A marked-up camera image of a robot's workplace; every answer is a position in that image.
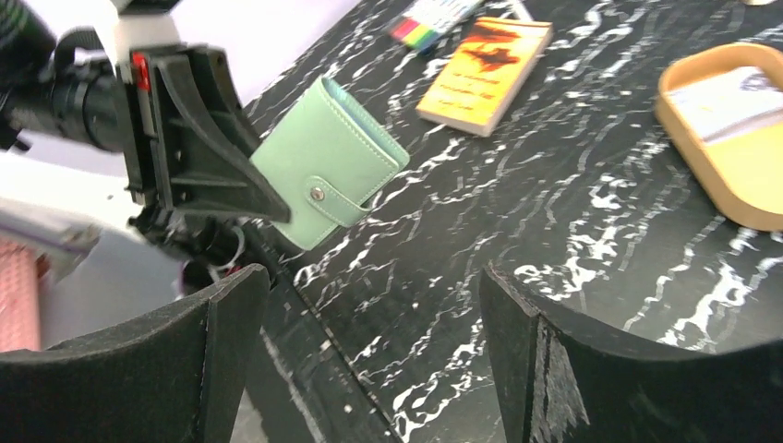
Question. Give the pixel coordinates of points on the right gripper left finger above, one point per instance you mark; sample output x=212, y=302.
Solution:
x=175, y=374

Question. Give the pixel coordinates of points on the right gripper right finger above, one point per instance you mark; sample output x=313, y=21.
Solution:
x=563, y=376

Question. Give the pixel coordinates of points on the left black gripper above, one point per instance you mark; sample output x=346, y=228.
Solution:
x=188, y=142

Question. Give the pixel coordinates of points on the mint green card holder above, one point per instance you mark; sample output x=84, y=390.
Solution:
x=327, y=158

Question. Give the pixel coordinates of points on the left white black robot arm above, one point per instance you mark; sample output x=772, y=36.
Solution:
x=63, y=87

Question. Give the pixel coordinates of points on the pack of coloured markers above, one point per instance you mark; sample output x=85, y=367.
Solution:
x=424, y=22

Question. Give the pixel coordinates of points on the orange paperback book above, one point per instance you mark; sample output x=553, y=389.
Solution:
x=475, y=89

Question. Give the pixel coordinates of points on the tan oval tray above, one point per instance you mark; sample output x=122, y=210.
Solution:
x=742, y=175

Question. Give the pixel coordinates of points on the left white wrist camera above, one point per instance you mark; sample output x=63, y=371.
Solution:
x=125, y=26

